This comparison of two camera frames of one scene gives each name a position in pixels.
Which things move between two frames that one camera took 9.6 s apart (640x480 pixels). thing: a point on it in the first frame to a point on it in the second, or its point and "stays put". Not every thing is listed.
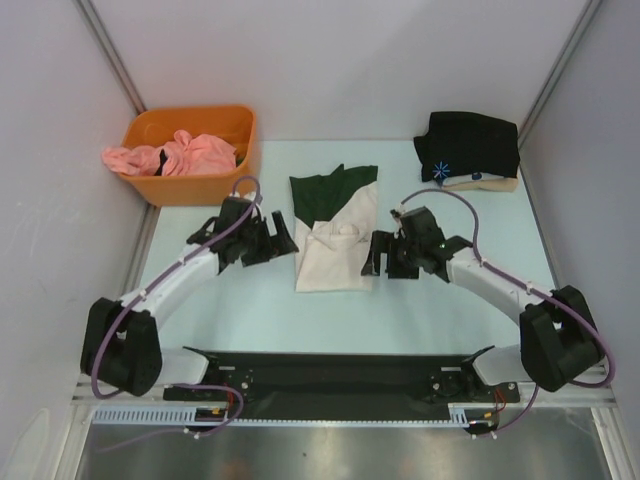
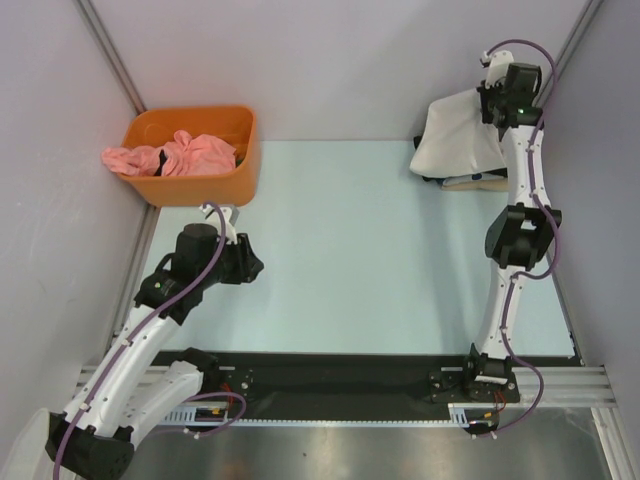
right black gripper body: x=392 y=255 to x=489 y=106
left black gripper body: x=256 y=246 to x=234 y=266
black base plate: x=342 y=386 stays put
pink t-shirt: x=185 y=154 stays put
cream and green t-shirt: x=334 y=218 to x=457 y=139
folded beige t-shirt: x=486 y=182 stays put
